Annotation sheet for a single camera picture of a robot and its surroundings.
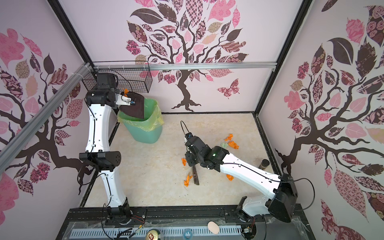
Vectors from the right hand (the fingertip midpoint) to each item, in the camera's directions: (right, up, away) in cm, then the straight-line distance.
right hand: (188, 153), depth 76 cm
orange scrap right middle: (+28, +3, +25) cm, 38 cm away
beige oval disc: (+12, -35, -6) cm, 37 cm away
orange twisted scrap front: (-1, -18, +9) cm, 20 cm away
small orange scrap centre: (-4, -8, +16) cm, 19 cm away
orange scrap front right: (+24, -16, +10) cm, 30 cm away
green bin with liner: (-25, +12, +11) cm, 30 cm away
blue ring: (+1, -36, -6) cm, 36 cm away
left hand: (-44, +31, 0) cm, 54 cm away
